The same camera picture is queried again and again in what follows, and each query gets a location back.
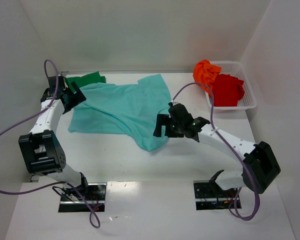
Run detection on teal t shirt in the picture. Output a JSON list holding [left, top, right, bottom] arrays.
[[68, 74, 172, 152]]

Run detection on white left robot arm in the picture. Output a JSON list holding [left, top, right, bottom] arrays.
[[18, 76, 88, 191]]

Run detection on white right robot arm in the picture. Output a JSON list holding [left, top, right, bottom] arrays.
[[153, 103, 281, 194]]

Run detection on green folded t shirt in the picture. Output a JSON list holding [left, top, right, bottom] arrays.
[[66, 71, 106, 88]]

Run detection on orange t shirt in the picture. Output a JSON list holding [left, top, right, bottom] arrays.
[[192, 59, 222, 90]]

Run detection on red t shirt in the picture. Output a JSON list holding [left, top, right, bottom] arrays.
[[212, 74, 245, 107]]

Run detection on white plastic basket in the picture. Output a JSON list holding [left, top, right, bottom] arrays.
[[210, 60, 257, 112]]

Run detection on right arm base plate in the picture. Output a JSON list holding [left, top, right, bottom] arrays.
[[193, 181, 238, 211]]

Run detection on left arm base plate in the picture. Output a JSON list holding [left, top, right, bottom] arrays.
[[52, 183, 107, 213]]

